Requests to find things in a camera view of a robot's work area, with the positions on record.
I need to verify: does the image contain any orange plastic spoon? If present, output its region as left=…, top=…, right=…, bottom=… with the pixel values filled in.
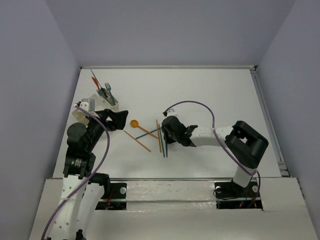
left=130, top=119, right=159, bottom=139

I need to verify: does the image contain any blue plastic spoon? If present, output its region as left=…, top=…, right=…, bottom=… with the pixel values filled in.
left=163, top=130, right=168, bottom=158

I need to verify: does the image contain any teal fork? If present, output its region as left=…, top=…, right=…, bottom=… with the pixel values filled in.
left=96, top=88, right=111, bottom=99
left=104, top=82, right=116, bottom=106

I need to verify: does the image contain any orange plastic knife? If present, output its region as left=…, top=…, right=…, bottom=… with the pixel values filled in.
left=91, top=77, right=106, bottom=98

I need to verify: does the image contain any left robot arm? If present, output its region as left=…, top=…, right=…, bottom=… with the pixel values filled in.
left=41, top=109, right=129, bottom=240

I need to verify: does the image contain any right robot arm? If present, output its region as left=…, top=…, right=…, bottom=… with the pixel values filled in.
left=161, top=115, right=269, bottom=196

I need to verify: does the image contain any orange chopstick middle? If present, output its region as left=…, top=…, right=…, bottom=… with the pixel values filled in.
left=156, top=119, right=162, bottom=153

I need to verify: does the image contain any orange chopstick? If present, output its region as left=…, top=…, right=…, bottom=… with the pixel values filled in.
left=156, top=119, right=162, bottom=153
left=123, top=130, right=151, bottom=152

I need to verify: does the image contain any white utensil caddy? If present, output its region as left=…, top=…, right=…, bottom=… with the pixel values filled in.
left=71, top=91, right=120, bottom=125

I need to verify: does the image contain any teal chopstick crossing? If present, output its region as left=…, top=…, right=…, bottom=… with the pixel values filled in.
left=135, top=128, right=161, bottom=139

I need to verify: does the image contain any orange chopstick left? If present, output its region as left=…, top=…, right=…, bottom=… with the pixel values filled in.
left=123, top=130, right=151, bottom=152

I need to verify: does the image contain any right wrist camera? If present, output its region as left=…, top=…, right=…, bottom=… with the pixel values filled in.
left=162, top=108, right=178, bottom=118

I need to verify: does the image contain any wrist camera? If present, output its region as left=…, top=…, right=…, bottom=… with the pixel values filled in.
left=162, top=108, right=178, bottom=118
left=74, top=98, right=95, bottom=113

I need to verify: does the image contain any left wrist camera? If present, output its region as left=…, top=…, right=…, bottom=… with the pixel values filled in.
left=74, top=98, right=95, bottom=113

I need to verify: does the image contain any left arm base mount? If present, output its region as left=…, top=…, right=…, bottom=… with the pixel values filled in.
left=95, top=175, right=127, bottom=211

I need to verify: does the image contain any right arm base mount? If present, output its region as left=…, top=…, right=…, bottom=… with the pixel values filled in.
left=212, top=181, right=263, bottom=210

